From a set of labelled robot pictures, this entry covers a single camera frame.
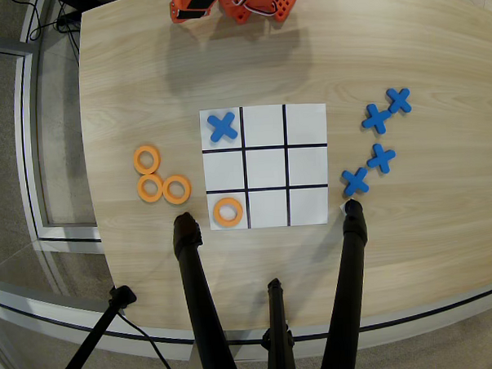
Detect orange foam ring piece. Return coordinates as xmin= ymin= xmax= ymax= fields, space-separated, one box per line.
xmin=136 ymin=172 xmax=166 ymax=205
xmin=162 ymin=174 xmax=193 ymax=206
xmin=131 ymin=144 xmax=163 ymax=176
xmin=212 ymin=196 xmax=246 ymax=229

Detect white tic-tac-toe grid paper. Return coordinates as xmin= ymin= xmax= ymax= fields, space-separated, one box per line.
xmin=198 ymin=102 xmax=333 ymax=232

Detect blue foam cross piece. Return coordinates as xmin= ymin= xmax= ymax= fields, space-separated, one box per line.
xmin=385 ymin=87 xmax=414 ymax=116
xmin=360 ymin=102 xmax=393 ymax=136
xmin=206 ymin=110 xmax=240 ymax=144
xmin=341 ymin=166 xmax=370 ymax=199
xmin=365 ymin=142 xmax=397 ymax=175

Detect thick black tripod leg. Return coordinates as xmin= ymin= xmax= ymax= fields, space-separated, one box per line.
xmin=309 ymin=197 xmax=376 ymax=369
xmin=171 ymin=210 xmax=242 ymax=369

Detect slim black stand pole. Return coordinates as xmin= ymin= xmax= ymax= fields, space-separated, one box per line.
xmin=48 ymin=284 xmax=140 ymax=369

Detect black cable on floor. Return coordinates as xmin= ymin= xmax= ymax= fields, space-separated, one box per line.
xmin=112 ymin=305 xmax=174 ymax=369

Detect black cables with plug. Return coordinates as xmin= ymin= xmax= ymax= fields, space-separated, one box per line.
xmin=24 ymin=0 xmax=82 ymax=60

